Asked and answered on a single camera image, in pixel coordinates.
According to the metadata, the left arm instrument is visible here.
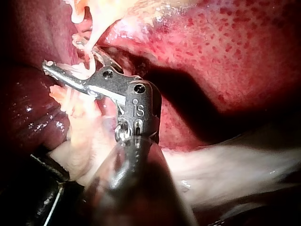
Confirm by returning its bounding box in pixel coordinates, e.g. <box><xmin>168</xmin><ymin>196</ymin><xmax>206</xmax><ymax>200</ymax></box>
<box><xmin>22</xmin><ymin>180</ymin><xmax>85</xmax><ymax>226</ymax></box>

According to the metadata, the pale fatty tissue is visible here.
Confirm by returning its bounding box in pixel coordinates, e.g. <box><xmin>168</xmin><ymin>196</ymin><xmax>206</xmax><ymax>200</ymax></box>
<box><xmin>68</xmin><ymin>0</ymin><xmax>170</xmax><ymax>36</ymax></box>

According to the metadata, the thin tube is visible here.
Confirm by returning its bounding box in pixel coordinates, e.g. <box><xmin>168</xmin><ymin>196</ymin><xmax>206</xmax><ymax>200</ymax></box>
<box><xmin>82</xmin><ymin>9</ymin><xmax>112</xmax><ymax>73</ymax></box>

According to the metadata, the dark red liver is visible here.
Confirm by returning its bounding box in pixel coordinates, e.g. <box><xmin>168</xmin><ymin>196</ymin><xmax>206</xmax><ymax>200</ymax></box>
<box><xmin>0</xmin><ymin>0</ymin><xmax>301</xmax><ymax>226</ymax></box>

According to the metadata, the right arm instrument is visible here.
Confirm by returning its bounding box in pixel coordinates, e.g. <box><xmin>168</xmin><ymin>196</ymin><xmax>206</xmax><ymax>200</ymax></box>
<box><xmin>89</xmin><ymin>66</ymin><xmax>163</xmax><ymax>145</ymax></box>

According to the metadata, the white clip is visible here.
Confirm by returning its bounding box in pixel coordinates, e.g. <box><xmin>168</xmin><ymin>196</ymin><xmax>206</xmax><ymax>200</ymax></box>
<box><xmin>71</xmin><ymin>33</ymin><xmax>91</xmax><ymax>49</ymax></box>

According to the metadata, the right arm instrument jaw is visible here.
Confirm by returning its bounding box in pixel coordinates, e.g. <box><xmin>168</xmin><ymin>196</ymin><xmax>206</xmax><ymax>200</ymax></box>
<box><xmin>41</xmin><ymin>60</ymin><xmax>95</xmax><ymax>94</ymax></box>
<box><xmin>93</xmin><ymin>46</ymin><xmax>125</xmax><ymax>73</ymax></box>

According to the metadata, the left arm instrument jaw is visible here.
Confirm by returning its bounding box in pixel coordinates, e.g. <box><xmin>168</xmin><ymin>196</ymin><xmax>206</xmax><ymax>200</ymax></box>
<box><xmin>30</xmin><ymin>153</ymin><xmax>71</xmax><ymax>182</ymax></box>

